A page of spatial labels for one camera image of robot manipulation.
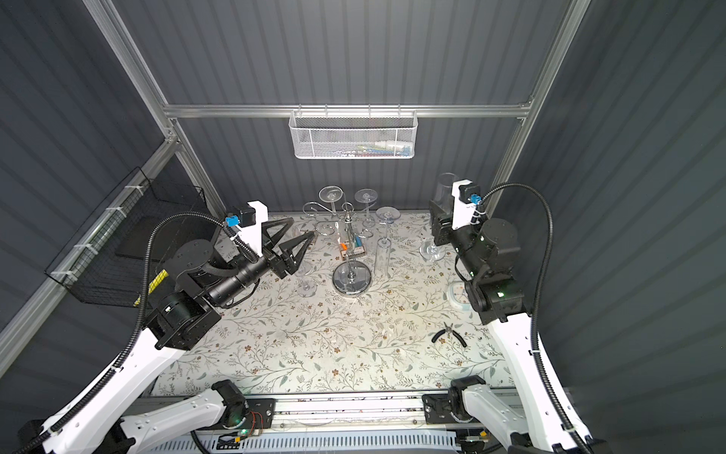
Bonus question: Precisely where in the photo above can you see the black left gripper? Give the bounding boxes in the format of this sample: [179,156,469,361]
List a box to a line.
[208,216,310,312]

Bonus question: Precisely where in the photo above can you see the clear champagne flute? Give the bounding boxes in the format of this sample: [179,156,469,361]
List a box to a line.
[315,221,338,236]
[295,262,318,298]

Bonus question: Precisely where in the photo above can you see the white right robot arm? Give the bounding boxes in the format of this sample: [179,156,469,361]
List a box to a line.
[429,180,611,453]

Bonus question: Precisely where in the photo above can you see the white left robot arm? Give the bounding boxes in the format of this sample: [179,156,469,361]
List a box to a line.
[19,202,316,453]

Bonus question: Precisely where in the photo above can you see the silver wine glass rack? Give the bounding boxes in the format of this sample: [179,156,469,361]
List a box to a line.
[332,202,372,298]

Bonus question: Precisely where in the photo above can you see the white round tape roll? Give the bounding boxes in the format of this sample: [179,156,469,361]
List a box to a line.
[446,281,472,312]

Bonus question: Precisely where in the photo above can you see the colourful small packet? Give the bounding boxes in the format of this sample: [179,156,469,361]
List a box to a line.
[340,236,366,255]

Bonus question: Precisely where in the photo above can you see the items in white basket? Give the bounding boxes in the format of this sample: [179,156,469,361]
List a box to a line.
[333,141,415,158]

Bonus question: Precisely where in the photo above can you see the black pliers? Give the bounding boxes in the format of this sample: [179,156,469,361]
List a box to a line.
[431,323,468,348]

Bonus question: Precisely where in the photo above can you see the yellow black striped item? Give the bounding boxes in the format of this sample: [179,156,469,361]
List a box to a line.
[147,270,168,295]

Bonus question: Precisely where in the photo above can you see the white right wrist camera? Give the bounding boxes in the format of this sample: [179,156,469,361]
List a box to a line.
[451,180,482,230]

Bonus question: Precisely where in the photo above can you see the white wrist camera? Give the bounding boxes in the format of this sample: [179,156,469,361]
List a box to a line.
[451,180,482,230]
[223,201,268,261]

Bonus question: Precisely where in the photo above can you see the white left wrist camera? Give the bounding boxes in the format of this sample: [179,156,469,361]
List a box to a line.
[223,201,268,261]

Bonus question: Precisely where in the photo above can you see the white wire mesh basket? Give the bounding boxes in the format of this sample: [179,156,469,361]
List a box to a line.
[289,113,419,160]

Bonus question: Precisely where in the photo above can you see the black wire mesh basket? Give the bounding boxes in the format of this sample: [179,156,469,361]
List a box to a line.
[45,168,208,308]

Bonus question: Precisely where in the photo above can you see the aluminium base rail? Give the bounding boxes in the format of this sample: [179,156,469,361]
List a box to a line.
[118,388,574,438]

